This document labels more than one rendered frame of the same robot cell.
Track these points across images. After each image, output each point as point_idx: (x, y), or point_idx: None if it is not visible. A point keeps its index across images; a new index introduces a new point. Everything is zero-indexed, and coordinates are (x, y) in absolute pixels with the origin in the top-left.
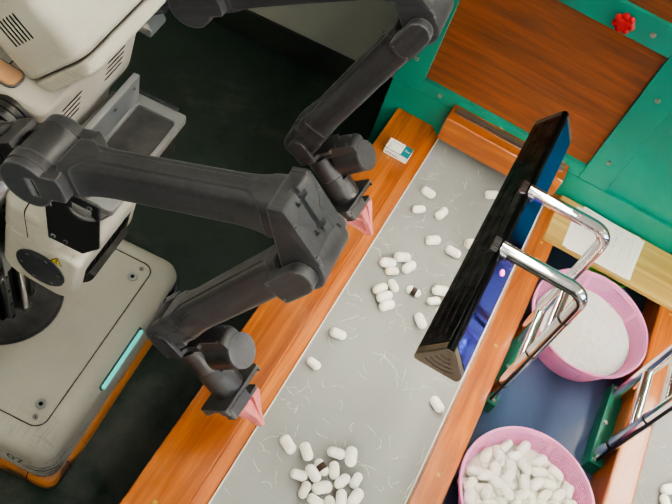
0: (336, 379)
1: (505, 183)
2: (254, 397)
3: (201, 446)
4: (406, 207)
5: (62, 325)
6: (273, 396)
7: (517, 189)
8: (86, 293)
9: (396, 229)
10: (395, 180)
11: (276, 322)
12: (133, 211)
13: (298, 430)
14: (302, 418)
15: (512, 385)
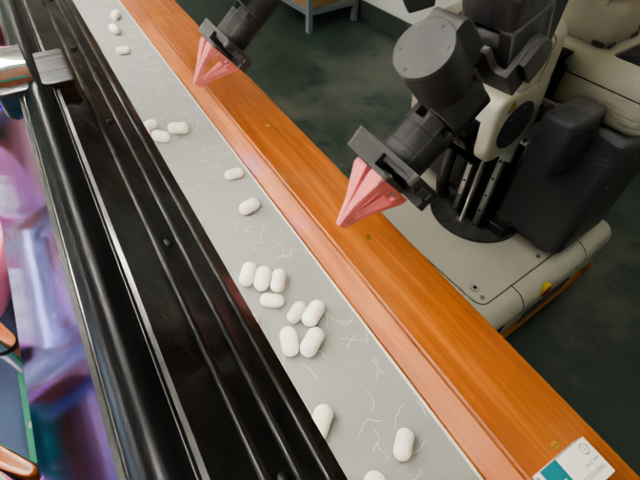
0: (204, 188)
1: (170, 178)
2: (206, 44)
3: (222, 83)
4: (418, 428)
5: (436, 230)
6: (228, 140)
7: (86, 96)
8: (464, 252)
9: (373, 375)
10: (484, 421)
11: (294, 155)
12: (485, 135)
13: (185, 144)
14: (191, 150)
15: (18, 444)
